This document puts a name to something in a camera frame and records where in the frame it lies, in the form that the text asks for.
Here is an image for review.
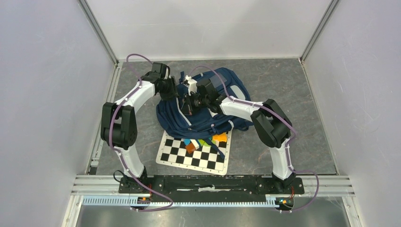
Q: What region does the navy blue backpack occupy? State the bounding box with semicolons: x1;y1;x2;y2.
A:
156;67;253;139

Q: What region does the brown orange toy block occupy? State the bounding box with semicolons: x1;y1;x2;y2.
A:
185;143;197;154

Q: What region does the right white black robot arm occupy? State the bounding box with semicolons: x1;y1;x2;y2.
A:
181;76;296;193

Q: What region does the aluminium frame rail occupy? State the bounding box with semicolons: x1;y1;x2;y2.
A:
71;175;355;208

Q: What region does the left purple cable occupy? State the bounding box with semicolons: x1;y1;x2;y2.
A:
108;53;174;212

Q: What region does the black and white chessboard mat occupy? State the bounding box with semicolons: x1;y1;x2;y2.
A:
156;131;232;175

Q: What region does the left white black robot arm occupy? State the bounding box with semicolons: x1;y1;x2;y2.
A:
100;62;178;193

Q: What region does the green toy block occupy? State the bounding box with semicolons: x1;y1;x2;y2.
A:
198;140;216;147

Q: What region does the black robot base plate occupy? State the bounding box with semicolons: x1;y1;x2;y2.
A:
118;175;305;204

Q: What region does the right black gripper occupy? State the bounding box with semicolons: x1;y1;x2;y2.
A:
179;91;209;116

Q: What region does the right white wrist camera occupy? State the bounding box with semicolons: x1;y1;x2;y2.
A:
183;75;197;96

